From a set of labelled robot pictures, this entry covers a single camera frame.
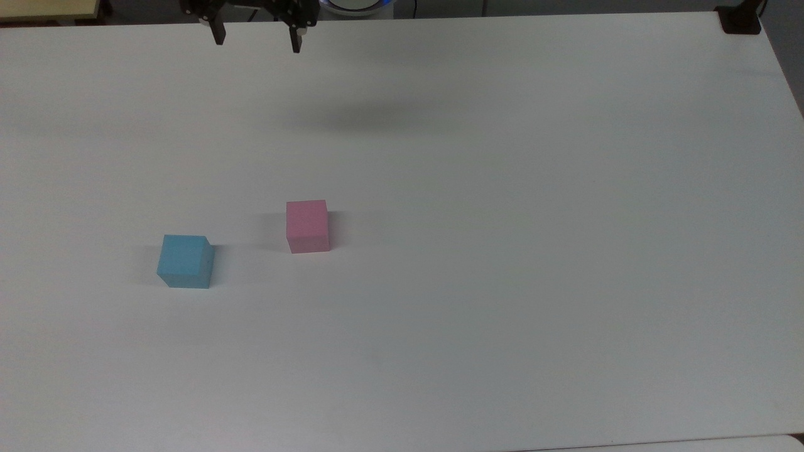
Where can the black Franka gripper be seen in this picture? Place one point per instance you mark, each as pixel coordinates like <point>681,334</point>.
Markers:
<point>264,7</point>

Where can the blue foam cube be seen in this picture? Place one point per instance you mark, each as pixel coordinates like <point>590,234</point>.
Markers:
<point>184,262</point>

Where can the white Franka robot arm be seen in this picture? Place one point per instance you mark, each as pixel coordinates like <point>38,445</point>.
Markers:
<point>355,5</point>

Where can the pink foam cube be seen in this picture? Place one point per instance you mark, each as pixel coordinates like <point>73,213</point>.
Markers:
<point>308,226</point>

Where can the light wooden desk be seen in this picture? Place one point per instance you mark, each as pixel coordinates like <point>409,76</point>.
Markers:
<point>44,9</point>

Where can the black table clamp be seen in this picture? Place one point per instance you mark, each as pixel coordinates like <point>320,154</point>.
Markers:
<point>740,20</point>

